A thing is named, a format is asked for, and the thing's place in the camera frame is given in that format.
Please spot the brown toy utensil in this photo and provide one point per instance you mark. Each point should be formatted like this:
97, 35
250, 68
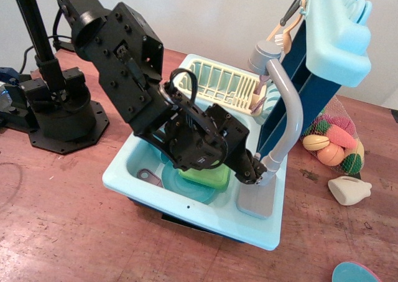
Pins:
148, 176

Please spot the black hanging hook utensil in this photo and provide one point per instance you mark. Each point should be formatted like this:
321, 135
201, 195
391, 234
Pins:
289, 13

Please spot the grey toy faucet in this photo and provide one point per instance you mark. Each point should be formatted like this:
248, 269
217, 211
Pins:
264, 60

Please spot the purple cutlery in holder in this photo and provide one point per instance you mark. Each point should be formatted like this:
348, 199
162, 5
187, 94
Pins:
257, 98

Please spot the cream toy jug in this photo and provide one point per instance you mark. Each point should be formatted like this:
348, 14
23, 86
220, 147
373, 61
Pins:
349, 190

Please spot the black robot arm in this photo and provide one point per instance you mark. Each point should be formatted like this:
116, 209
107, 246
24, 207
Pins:
128, 56

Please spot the light blue shelf top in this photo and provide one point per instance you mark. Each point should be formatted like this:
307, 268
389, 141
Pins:
337, 38

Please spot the green square plate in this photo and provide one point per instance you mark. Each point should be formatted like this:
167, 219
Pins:
216, 178

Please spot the blue plate with pink rim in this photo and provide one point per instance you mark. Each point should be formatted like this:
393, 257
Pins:
353, 271

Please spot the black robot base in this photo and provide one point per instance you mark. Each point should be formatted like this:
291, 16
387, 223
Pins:
68, 121

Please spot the light blue toy sink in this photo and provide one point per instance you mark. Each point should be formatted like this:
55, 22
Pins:
246, 213

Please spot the blue black device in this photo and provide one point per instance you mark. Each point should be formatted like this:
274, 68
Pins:
16, 112

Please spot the teal round plate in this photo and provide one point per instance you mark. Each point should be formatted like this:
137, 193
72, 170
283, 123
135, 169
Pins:
173, 181

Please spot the cream dish rack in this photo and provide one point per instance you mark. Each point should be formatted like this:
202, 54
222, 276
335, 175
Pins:
223, 84

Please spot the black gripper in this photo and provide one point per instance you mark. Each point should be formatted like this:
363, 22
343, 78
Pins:
196, 139

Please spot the dark blue back panel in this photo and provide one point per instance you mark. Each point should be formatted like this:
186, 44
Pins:
315, 92

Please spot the net bag of toy food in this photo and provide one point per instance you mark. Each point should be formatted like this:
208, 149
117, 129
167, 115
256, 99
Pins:
332, 138

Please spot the orange toy brush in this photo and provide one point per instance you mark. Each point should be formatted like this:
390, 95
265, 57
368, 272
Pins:
284, 40

